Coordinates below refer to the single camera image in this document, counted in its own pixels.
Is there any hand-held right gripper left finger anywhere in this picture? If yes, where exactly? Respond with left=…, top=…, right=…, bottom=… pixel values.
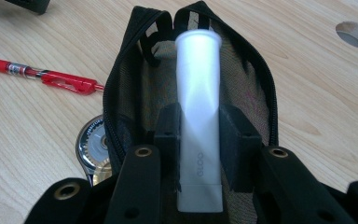
left=153, top=102, right=183, bottom=190

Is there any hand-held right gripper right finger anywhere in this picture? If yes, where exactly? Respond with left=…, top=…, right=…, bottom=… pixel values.
left=218, top=104, right=264, bottom=192

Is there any white glue stick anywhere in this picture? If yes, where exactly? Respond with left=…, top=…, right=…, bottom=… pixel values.
left=174, top=29, right=225, bottom=214

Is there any black mesh pencil case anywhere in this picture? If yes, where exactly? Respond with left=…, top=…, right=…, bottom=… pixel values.
left=102, top=0, right=280, bottom=224

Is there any red pen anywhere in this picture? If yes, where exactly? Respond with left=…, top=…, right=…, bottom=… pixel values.
left=0, top=55, right=105, bottom=96

